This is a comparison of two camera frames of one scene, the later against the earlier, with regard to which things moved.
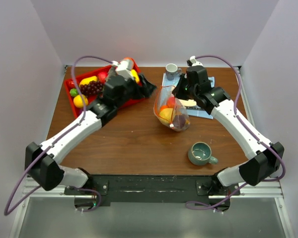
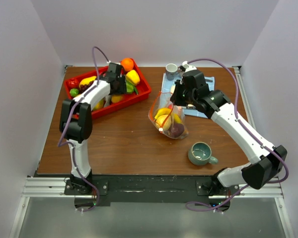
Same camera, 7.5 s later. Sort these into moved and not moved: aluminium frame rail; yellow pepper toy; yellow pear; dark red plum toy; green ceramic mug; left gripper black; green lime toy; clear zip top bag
Moved: dark red plum toy; clear zip top bag; yellow pear; left gripper black
Not moved: green ceramic mug; green lime toy; aluminium frame rail; yellow pepper toy
